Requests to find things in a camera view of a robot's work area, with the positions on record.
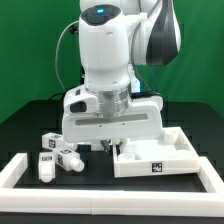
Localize white tag base sheet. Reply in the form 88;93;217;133
78;142;104;151

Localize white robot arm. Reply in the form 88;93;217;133
62;0;181;143

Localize black cables on table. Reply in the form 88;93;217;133
49;91;71;101

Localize white camera cable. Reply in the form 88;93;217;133
54;19;82;100

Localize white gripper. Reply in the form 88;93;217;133
60;99;164;155

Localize white U-shaped fence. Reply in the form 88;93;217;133
0;153;224;217

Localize white square tabletop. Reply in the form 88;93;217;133
113;127;200;178

